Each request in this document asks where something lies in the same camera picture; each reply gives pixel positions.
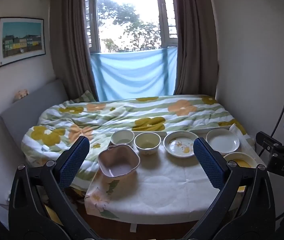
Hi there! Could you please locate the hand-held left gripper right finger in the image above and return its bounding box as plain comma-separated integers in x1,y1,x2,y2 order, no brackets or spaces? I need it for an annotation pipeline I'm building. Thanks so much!
193,137,275,233

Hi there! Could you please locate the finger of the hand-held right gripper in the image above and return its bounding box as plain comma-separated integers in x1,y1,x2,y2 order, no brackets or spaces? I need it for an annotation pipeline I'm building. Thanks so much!
256,131,282,153

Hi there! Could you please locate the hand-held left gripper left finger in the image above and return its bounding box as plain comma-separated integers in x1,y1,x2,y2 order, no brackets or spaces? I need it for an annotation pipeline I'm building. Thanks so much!
8,136,90,233

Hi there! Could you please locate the plain white plate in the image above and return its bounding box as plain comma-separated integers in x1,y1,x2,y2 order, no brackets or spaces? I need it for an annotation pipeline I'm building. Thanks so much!
206,128,240,155

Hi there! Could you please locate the yellow rimmed bowl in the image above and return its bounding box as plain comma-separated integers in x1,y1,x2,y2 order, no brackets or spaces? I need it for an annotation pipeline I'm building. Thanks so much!
223,152,257,169

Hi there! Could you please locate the patterned round plate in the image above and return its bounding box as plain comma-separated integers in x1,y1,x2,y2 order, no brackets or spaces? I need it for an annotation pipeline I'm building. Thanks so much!
163,131,199,158

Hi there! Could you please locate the pink square bowl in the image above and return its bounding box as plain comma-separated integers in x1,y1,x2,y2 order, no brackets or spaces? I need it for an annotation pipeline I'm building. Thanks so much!
98,145,140,178

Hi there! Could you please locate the white round bowl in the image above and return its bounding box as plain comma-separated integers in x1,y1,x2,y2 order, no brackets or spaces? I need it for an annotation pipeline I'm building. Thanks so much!
111,130,135,147

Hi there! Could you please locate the cream patterned bowl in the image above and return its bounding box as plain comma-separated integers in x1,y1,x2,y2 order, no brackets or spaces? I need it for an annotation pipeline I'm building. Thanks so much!
134,132,161,155

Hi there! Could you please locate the floral white tablecloth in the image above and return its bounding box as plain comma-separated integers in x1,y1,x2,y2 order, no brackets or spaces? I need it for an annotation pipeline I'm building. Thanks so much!
84,127,266,219

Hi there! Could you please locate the floral striped blanket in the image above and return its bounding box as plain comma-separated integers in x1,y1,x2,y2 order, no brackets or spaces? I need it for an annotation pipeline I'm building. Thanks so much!
22,94,251,188

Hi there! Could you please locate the green striped pillow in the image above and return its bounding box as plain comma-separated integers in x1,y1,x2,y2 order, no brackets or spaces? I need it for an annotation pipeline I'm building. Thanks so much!
73,90,97,103

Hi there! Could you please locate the grey headboard cushion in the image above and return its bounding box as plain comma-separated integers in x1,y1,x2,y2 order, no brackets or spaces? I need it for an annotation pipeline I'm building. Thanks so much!
0,79,69,153

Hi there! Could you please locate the small plush toy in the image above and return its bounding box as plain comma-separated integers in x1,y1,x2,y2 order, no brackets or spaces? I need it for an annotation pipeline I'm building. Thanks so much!
14,89,29,100

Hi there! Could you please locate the light blue cloth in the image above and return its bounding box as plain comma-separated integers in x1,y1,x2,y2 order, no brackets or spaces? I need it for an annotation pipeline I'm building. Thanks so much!
89,46,179,101

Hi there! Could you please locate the brown curtain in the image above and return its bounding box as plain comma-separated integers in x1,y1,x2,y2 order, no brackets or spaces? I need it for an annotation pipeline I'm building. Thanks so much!
173,0,219,96
49,0,98,101

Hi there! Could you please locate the window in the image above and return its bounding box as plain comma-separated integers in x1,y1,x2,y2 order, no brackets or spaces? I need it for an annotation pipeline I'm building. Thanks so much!
84,0,179,55

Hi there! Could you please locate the framed wall picture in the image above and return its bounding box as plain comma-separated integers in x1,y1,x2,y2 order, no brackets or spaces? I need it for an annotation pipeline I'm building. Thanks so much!
0,17,46,68

